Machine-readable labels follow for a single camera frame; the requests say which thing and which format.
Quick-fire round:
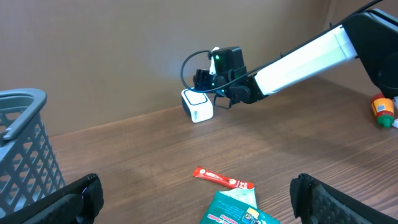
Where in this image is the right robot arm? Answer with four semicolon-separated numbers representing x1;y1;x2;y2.
193;9;397;104

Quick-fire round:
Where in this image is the red sauce bottle green cap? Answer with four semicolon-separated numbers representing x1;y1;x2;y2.
371;93;395;128

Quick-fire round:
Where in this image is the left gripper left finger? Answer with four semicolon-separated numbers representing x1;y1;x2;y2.
1;173;104;224

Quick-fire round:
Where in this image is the red coffee stick sachet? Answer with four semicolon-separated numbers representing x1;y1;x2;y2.
192;166;254;190

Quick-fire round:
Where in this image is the white barcode scanner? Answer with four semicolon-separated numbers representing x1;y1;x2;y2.
181;89;214;123

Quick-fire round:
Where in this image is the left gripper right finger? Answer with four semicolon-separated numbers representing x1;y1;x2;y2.
290;174;397;224

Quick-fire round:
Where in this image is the red white small carton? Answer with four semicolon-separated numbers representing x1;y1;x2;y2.
392;119;398;128

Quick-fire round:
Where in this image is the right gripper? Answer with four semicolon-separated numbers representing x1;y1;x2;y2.
192;68;249;96

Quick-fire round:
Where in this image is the grey plastic basket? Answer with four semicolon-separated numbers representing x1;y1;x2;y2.
1;88;66;218

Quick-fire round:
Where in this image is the green snack bag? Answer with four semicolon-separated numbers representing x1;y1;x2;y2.
200;192;280;224

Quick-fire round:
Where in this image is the light blue wipes pack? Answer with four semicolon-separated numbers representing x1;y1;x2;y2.
220;188;257;208

